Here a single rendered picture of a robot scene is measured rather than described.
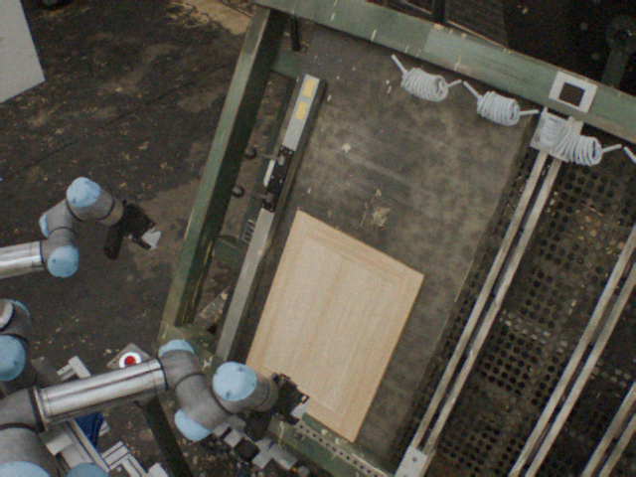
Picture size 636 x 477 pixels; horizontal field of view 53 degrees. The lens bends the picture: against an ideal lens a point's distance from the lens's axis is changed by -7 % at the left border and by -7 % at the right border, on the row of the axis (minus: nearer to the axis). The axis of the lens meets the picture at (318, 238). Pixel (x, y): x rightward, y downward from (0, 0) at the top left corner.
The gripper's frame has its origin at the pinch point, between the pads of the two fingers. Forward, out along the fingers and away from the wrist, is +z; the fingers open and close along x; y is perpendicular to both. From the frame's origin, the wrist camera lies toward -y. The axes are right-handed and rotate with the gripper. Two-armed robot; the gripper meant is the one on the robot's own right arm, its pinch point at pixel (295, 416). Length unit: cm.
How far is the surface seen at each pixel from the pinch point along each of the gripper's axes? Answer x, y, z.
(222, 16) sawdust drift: 395, 150, 225
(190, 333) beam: 68, -13, 41
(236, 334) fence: 51, -2, 36
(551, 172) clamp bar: -11, 84, -1
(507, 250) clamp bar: -11, 64, 9
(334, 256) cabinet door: 33, 37, 22
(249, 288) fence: 53, 13, 28
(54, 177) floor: 300, -32, 132
